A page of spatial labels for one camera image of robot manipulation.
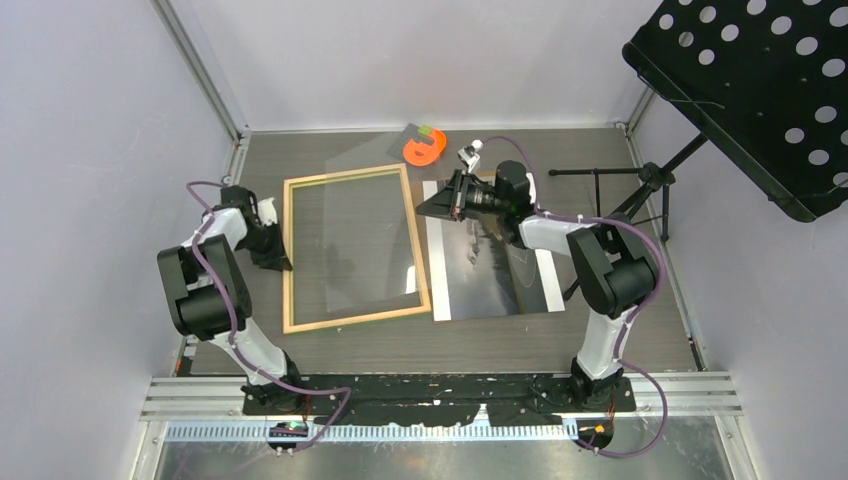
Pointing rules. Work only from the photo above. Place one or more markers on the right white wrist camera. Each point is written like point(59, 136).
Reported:
point(469, 156)

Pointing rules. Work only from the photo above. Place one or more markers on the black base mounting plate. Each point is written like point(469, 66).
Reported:
point(435, 400)

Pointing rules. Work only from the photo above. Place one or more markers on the black perforated music stand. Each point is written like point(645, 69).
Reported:
point(751, 105)

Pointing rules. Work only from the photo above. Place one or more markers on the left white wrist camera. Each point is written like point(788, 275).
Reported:
point(266, 212)

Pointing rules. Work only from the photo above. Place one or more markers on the landscape photo print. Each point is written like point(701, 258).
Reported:
point(490, 278)

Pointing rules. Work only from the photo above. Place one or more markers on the wooden picture frame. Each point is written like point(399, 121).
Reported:
point(303, 288)

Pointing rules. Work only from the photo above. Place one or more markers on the green building brick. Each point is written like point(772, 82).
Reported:
point(424, 133)

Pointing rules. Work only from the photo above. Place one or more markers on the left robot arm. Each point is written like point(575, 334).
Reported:
point(208, 298)

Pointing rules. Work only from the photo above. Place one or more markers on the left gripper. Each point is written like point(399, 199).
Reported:
point(276, 259)

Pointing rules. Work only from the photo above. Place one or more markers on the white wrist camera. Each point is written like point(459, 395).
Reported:
point(266, 212)
point(469, 156)

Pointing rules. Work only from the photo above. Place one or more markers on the grey building baseplate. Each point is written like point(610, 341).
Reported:
point(397, 146)

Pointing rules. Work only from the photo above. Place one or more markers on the aluminium rail frame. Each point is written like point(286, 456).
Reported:
point(686, 425)

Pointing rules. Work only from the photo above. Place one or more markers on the orange plastic horseshoe piece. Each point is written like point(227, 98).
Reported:
point(422, 153)

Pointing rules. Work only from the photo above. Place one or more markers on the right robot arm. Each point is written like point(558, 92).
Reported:
point(615, 265)

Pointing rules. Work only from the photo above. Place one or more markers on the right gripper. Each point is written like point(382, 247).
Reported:
point(451, 202)

